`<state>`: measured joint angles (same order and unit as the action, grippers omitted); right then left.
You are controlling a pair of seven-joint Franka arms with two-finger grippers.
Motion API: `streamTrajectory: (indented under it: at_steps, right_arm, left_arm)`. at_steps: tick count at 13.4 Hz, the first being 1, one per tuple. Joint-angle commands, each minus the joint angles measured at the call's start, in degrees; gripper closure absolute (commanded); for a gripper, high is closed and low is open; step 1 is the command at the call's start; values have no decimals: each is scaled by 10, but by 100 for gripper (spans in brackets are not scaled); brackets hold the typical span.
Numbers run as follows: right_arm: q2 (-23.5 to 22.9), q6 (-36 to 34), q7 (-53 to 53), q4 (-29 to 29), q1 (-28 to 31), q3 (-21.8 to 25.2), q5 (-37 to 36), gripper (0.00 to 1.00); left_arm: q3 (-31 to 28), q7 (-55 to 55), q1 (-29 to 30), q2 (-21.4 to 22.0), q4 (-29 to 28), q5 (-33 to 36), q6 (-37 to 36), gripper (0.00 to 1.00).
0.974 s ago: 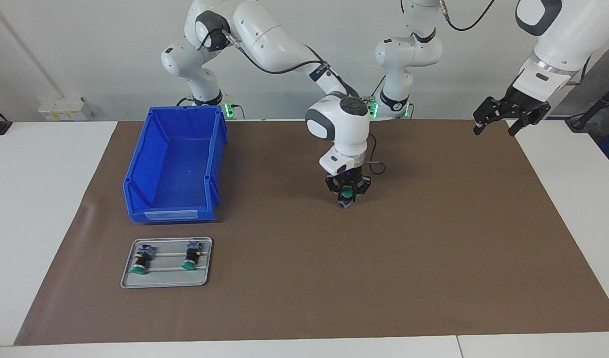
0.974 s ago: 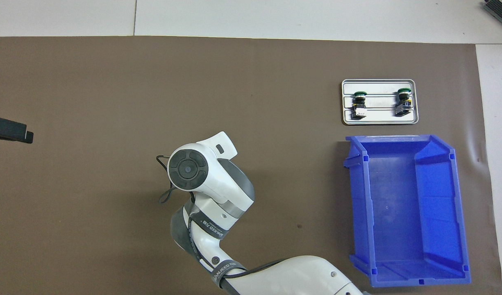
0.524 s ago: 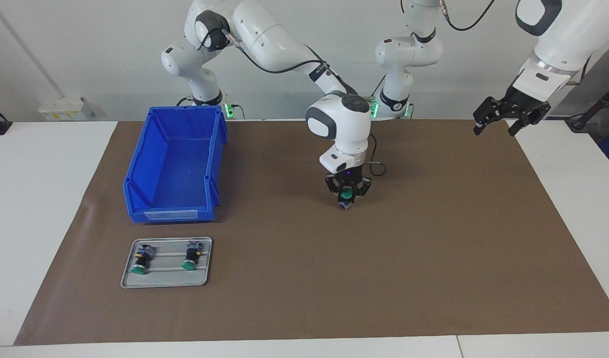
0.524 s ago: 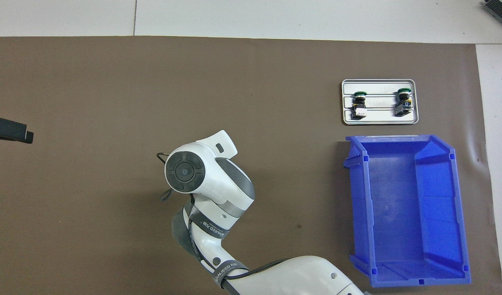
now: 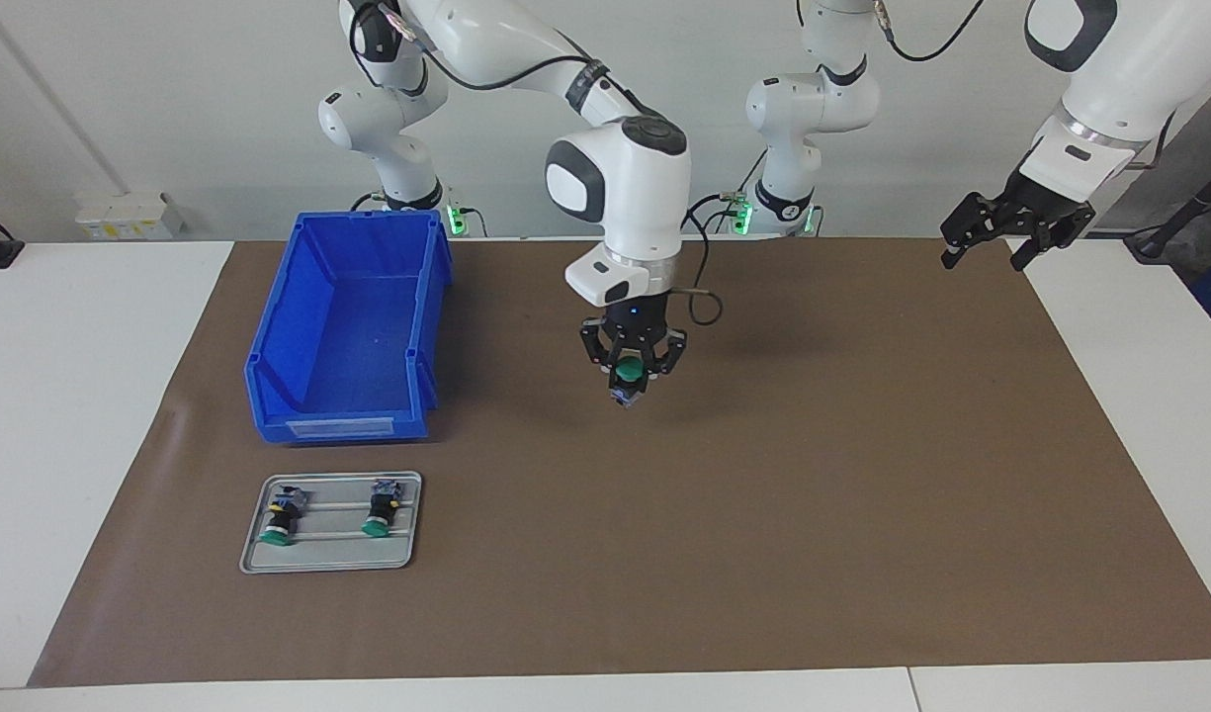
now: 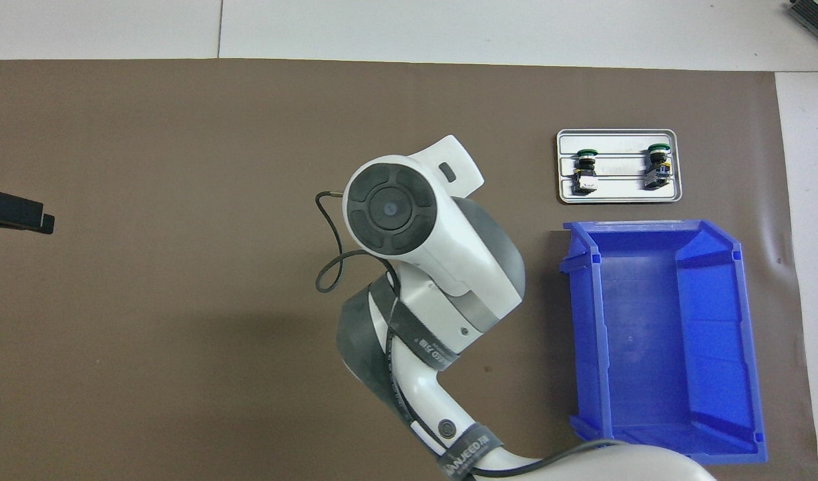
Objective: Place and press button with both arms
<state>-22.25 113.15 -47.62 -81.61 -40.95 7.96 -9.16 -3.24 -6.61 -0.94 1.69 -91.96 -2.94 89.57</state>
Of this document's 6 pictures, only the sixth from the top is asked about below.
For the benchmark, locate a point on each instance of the grey metal tray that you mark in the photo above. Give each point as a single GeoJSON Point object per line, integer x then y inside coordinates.
{"type": "Point", "coordinates": [619, 194]}

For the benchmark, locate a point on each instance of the brown table mat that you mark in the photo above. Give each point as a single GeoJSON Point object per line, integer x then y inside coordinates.
{"type": "Point", "coordinates": [181, 367]}

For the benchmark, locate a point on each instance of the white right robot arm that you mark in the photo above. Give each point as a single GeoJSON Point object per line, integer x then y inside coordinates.
{"type": "Point", "coordinates": [449, 254]}

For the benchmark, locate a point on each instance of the blue plastic storage bin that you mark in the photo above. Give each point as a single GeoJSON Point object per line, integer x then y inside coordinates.
{"type": "Point", "coordinates": [649, 347]}

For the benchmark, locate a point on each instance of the green push button switch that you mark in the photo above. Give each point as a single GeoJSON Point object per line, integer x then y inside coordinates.
{"type": "Point", "coordinates": [586, 172]}
{"type": "Point", "coordinates": [657, 167]}

